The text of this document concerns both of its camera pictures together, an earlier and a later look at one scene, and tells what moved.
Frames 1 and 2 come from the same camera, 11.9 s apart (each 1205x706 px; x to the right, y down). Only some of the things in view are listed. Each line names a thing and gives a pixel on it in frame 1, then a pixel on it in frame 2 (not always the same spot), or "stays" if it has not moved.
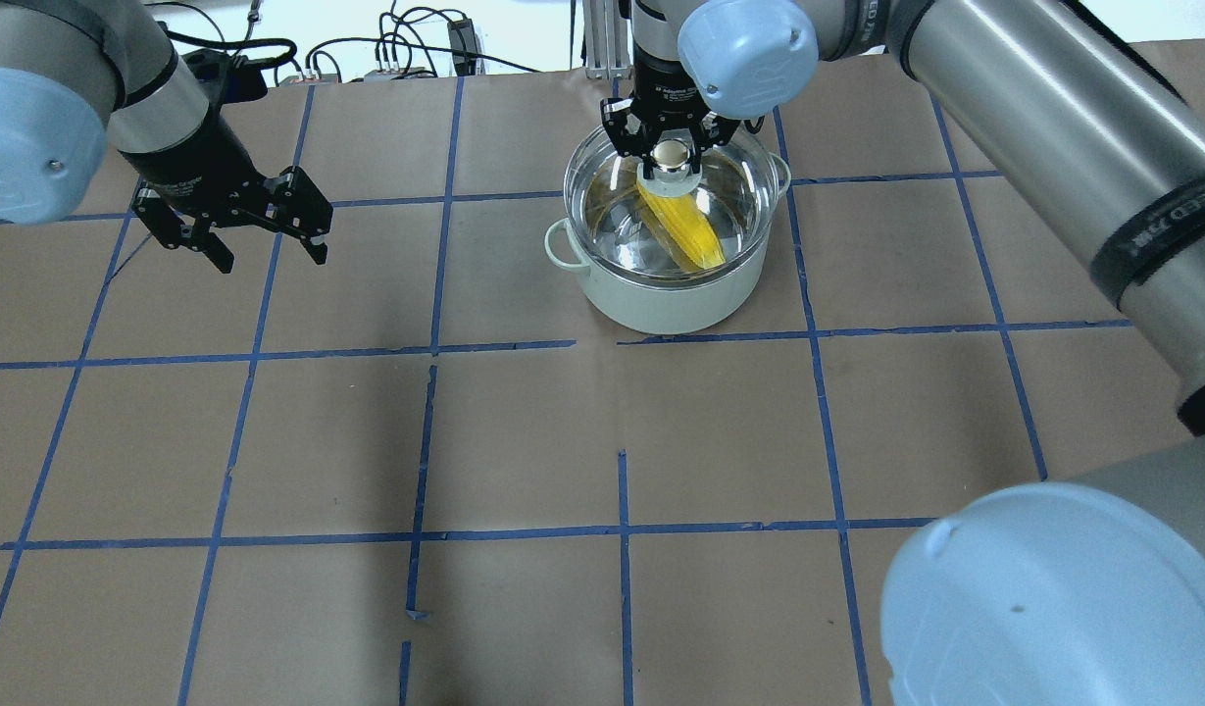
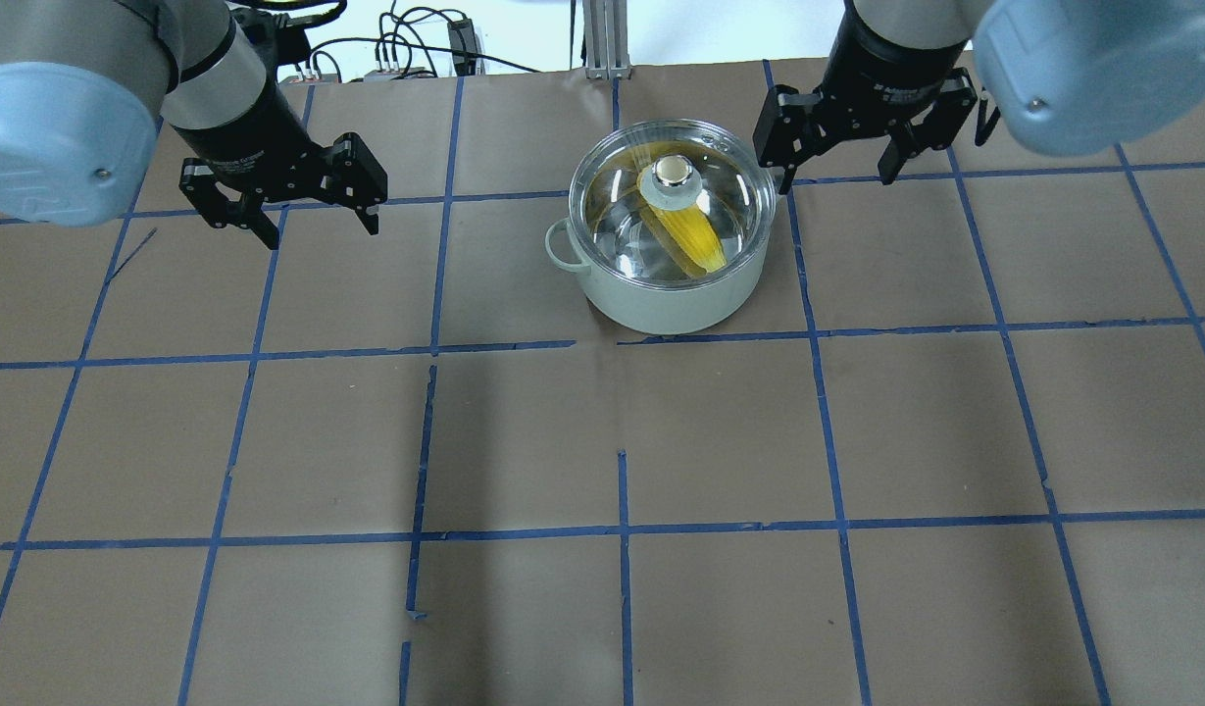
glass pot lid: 654,220 stays
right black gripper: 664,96 to 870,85
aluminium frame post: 607,47 stays
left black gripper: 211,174 to 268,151
